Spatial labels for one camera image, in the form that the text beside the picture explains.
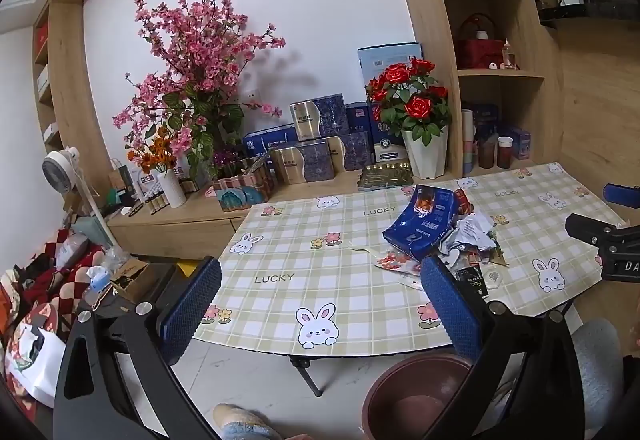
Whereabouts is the red basket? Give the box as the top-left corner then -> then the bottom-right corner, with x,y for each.
457,14 -> 506,69

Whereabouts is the perfume bottle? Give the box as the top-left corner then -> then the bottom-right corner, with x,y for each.
501,38 -> 519,70

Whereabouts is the black small packet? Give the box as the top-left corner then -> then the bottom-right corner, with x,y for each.
456,265 -> 489,303

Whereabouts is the brown paper bag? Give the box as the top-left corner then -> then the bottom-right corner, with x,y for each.
109,159 -> 136,201

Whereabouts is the blue snack packet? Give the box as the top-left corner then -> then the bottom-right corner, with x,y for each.
382,185 -> 473,263

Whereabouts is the person's beige fluffy slipper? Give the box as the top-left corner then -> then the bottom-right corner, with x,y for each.
212,402 -> 282,440

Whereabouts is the gold foil tray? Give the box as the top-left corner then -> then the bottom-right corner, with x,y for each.
357,162 -> 416,193

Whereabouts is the white desk fan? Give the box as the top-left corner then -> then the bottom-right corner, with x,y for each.
41,146 -> 113,248

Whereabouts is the red cup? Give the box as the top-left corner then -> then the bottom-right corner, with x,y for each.
497,136 -> 515,169

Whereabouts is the orange flower bunch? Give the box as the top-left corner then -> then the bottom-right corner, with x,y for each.
126,125 -> 177,175

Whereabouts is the crumpled white paper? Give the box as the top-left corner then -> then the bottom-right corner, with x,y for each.
439,212 -> 501,267

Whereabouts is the white printed bag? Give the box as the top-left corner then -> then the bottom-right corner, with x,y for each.
5,320 -> 67,409

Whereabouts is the small blue box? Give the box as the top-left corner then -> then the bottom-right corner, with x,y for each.
345,102 -> 373,134

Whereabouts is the dark blue box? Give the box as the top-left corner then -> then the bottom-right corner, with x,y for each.
472,104 -> 501,141

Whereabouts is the blue white carton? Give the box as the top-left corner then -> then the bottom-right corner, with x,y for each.
370,102 -> 408,165

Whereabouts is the brown cup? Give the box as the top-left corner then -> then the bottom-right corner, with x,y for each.
478,137 -> 496,169

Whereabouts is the navy gold gift box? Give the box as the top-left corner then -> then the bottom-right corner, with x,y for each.
327,132 -> 373,172
272,142 -> 333,185
289,94 -> 349,141

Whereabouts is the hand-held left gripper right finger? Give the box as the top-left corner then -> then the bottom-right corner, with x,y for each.
420,254 -> 587,440

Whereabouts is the person's right leg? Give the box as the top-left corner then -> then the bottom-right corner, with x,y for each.
570,317 -> 627,427

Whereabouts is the row of small brown bottles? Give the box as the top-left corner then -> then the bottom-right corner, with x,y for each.
142,187 -> 169,216

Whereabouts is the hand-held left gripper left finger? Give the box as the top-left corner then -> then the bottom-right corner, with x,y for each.
52,256 -> 223,440

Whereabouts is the mauve plastic bin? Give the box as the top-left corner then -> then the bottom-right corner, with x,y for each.
361,354 -> 481,440

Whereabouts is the black folding table frame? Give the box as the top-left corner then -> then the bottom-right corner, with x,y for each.
287,353 -> 324,397

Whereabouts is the red patterned bag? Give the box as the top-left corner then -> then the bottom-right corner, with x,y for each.
452,190 -> 474,221

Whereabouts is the stack of pastel cups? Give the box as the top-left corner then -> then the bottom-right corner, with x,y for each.
461,108 -> 476,175

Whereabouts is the cardboard box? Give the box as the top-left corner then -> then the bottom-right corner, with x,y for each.
109,260 -> 152,303

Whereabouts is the checked rabbit print tablecloth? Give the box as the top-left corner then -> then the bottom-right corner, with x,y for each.
192,162 -> 628,353

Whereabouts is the light blue box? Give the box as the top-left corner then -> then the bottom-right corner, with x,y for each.
357,42 -> 423,94

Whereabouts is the colourful print plastic packet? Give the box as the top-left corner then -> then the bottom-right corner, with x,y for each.
374,251 -> 427,289

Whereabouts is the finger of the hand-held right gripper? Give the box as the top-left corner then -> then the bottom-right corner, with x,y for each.
603,184 -> 640,210
565,213 -> 633,247

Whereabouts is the red rose plant white pot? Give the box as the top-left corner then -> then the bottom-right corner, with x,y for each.
365,58 -> 451,181

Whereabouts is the purple flower bunch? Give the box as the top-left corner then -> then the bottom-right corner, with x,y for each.
212,147 -> 247,181

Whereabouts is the white vase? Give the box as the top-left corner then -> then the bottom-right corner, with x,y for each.
156,168 -> 187,209

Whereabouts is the blue flat carton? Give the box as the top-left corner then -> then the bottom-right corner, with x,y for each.
243,125 -> 299,158

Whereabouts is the red checked cloth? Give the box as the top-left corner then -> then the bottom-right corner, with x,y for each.
0,227 -> 108,346

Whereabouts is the blue printed box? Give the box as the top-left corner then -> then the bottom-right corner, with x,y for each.
510,125 -> 532,159

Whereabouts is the pink blossom bouquet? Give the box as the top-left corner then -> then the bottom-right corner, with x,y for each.
112,0 -> 286,181

